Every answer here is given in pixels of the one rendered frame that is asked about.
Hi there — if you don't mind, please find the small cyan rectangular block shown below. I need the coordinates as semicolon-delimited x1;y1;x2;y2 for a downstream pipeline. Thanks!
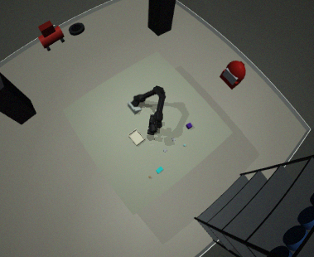
156;167;163;173

